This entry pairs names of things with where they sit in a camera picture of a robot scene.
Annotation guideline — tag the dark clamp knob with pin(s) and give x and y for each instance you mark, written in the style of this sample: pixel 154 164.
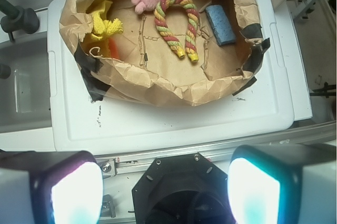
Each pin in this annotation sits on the dark clamp knob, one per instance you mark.
pixel 18 18

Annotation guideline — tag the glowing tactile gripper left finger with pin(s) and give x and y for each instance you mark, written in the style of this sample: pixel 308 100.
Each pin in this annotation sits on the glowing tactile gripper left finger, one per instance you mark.
pixel 50 187

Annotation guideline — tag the orange carrot toy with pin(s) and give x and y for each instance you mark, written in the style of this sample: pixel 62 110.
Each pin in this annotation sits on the orange carrot toy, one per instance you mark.
pixel 113 49

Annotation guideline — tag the yellow knitted rope toy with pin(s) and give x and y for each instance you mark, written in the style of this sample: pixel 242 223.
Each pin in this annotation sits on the yellow knitted rope toy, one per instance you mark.
pixel 103 29

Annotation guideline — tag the black octagonal mount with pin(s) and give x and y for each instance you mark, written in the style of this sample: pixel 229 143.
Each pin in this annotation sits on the black octagonal mount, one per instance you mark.
pixel 182 189

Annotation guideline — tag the brown paper bag tray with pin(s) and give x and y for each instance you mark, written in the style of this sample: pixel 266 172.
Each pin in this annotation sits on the brown paper bag tray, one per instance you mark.
pixel 148 71

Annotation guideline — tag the clear plastic container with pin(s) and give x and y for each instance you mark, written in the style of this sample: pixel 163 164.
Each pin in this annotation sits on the clear plastic container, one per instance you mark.
pixel 25 93

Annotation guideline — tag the blue sponge block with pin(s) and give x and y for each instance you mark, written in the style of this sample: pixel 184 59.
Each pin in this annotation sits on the blue sponge block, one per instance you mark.
pixel 220 25

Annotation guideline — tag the aluminium frame rail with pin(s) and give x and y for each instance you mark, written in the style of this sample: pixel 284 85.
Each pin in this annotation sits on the aluminium frame rail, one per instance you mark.
pixel 217 151

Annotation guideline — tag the multicolored twisted rope toy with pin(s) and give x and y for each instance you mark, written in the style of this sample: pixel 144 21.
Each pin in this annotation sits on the multicolored twisted rope toy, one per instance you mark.
pixel 164 24

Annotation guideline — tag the yellow cloth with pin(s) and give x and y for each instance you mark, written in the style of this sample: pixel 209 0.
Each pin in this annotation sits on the yellow cloth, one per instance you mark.
pixel 99 5

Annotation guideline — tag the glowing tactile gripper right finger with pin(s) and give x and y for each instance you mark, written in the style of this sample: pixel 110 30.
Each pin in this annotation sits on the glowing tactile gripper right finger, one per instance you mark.
pixel 292 183

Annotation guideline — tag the white plastic bin lid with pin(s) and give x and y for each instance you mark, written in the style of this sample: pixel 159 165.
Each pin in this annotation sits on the white plastic bin lid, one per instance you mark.
pixel 277 99

